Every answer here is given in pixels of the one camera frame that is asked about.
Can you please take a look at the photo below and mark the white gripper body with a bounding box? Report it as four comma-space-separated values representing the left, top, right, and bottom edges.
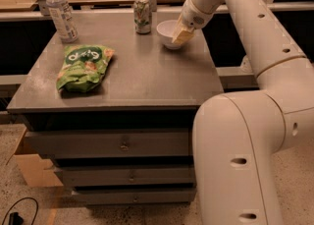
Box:
181, 0, 215, 29

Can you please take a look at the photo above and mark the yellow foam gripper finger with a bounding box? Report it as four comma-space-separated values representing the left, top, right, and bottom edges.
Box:
172, 28, 194, 45
173, 17, 183, 41

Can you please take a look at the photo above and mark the white bowl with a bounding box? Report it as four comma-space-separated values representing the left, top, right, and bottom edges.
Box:
156, 20, 181, 50

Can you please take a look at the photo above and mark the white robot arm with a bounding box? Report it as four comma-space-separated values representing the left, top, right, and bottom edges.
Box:
173, 0, 314, 225

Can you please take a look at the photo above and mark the green rice chip bag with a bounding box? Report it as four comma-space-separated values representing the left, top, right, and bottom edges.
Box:
56, 44, 115, 92

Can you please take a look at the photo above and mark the green soda can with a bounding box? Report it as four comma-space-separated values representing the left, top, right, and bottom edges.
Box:
133, 0, 152, 34

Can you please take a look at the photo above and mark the hand sanitizer pump bottle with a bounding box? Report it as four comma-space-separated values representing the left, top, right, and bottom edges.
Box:
240, 56, 252, 73

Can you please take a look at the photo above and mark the grey drawer cabinet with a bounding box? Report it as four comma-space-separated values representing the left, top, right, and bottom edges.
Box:
8, 12, 223, 192

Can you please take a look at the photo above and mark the clear plastic water bottle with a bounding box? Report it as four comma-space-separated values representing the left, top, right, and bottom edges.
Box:
46, 0, 79, 43

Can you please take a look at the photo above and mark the top grey drawer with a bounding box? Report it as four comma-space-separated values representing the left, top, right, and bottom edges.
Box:
25, 129, 191, 159

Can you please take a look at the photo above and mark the grey drawer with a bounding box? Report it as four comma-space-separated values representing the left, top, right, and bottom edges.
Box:
25, 129, 191, 159
72, 188, 196, 205
54, 165, 195, 187

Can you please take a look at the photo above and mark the bottom grey drawer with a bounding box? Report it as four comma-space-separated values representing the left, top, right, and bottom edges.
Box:
72, 188, 196, 205

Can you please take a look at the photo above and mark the middle grey drawer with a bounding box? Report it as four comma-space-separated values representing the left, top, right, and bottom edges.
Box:
54, 165, 195, 187

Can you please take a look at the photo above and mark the cardboard box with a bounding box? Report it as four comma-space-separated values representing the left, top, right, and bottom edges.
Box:
9, 128, 63, 188

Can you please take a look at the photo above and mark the black cable with plug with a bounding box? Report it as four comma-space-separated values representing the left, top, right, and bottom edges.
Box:
1, 197, 39, 225

